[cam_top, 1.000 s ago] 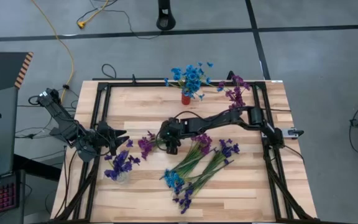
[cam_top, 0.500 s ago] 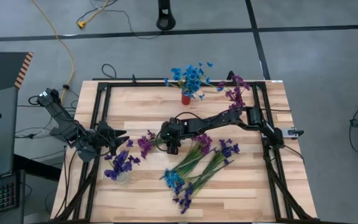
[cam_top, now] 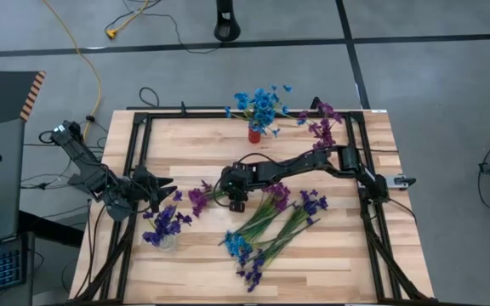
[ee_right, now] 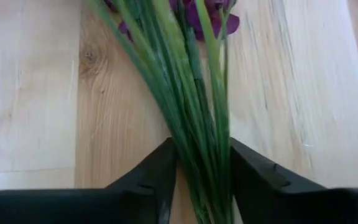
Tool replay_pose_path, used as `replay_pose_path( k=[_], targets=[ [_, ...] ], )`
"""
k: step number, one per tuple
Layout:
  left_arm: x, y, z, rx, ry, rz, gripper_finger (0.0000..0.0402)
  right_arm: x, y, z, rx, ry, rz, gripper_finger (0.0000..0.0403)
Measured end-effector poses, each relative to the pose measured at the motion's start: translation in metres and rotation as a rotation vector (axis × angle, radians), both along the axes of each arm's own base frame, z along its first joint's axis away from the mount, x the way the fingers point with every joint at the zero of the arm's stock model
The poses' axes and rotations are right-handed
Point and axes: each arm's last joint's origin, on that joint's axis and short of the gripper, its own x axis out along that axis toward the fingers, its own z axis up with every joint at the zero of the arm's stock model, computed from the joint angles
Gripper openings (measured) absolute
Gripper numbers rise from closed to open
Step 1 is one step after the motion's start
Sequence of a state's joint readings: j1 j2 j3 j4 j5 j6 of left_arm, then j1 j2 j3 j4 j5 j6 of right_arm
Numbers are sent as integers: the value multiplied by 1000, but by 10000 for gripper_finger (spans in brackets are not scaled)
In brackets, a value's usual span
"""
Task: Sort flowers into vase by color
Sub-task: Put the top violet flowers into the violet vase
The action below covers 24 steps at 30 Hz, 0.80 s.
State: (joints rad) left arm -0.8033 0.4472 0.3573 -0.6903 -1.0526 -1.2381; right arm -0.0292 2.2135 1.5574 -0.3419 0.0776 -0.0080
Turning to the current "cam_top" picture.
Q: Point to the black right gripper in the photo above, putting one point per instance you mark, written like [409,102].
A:
[236,183]

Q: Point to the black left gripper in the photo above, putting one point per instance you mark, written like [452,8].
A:
[145,189]

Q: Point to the violet artificial flower stem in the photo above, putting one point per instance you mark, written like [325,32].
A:
[311,206]
[251,274]
[164,221]

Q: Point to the magenta artificial flower stem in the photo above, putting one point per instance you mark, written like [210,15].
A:
[198,200]
[323,127]

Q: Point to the blue artificial flower stem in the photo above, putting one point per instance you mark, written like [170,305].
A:
[266,104]
[234,244]
[241,100]

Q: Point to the purple artificial flower stem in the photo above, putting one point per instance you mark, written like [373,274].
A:
[280,193]

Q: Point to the red ribbed glass vase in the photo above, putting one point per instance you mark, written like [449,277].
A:
[254,137]

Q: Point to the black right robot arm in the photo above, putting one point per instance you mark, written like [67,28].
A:
[296,163]

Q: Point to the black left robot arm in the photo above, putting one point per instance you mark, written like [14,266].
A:
[87,170]

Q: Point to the clear glass vase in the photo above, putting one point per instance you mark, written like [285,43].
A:
[166,245]

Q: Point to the pile of loose flowers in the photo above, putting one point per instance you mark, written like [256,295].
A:
[185,115]

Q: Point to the black flat bar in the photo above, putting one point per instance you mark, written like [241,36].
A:
[164,108]

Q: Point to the grey power adapter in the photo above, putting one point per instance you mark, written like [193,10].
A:
[75,180]

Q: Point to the black desk foot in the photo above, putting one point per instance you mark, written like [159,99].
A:
[49,229]

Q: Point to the grey desk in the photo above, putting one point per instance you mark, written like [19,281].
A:
[2,191]

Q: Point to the black stand base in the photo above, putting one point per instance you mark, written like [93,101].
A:
[226,30]

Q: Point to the black orange-striped floor mat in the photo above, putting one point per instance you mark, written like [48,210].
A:
[2,98]

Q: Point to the black triangular bracket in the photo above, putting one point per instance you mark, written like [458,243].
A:
[315,103]

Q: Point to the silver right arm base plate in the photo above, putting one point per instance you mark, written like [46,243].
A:
[396,180]

